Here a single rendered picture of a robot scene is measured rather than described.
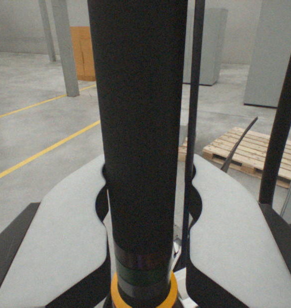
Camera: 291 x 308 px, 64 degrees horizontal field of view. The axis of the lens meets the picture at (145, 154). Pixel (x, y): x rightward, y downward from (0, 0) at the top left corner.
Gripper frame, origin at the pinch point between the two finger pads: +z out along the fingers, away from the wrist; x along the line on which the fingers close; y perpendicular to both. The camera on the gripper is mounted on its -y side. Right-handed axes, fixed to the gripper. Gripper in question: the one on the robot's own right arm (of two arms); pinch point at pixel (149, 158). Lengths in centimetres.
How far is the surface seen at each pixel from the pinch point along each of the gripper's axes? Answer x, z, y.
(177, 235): 7, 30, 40
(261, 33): 213, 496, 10
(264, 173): 7.6, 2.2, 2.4
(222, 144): 99, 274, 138
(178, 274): 2.3, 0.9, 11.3
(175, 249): 6.1, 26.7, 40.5
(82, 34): -214, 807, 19
